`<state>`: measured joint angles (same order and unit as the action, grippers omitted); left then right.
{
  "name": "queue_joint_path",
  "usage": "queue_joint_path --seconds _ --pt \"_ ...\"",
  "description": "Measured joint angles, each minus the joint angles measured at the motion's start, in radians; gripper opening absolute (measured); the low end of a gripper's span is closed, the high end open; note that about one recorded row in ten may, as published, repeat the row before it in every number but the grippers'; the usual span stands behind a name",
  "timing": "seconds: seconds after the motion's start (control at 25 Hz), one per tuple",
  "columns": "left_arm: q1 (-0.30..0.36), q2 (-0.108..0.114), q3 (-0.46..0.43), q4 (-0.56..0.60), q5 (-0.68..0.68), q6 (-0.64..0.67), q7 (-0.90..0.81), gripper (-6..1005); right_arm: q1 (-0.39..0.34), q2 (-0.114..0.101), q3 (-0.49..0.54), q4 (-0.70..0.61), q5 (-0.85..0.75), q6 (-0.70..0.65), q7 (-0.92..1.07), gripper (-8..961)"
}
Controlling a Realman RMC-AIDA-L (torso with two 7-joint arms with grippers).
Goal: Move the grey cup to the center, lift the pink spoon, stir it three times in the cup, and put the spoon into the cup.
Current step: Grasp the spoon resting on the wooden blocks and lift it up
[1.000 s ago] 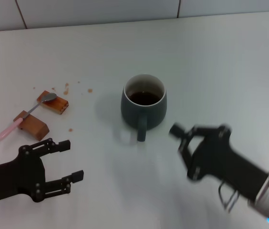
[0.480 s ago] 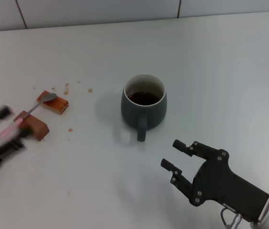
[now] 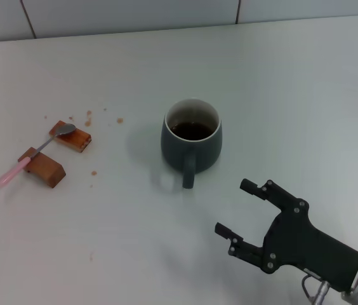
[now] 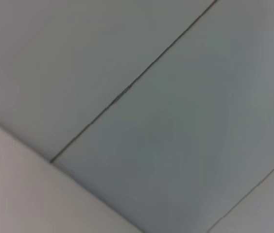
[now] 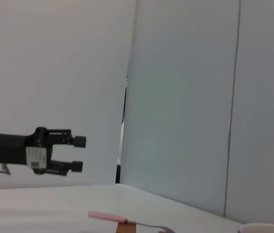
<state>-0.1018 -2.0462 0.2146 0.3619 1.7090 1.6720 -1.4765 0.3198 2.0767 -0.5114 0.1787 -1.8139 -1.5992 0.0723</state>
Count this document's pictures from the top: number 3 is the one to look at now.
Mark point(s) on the plain brown wooden block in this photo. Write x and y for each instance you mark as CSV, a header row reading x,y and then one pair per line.
x,y
47,168

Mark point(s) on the grey ceramic cup with coffee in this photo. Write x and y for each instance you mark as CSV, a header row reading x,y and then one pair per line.
x,y
191,154

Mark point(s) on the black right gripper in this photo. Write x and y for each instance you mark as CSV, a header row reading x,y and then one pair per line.
x,y
312,251

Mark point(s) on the grooved stained wooden block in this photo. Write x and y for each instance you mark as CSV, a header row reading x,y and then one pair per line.
x,y
74,139

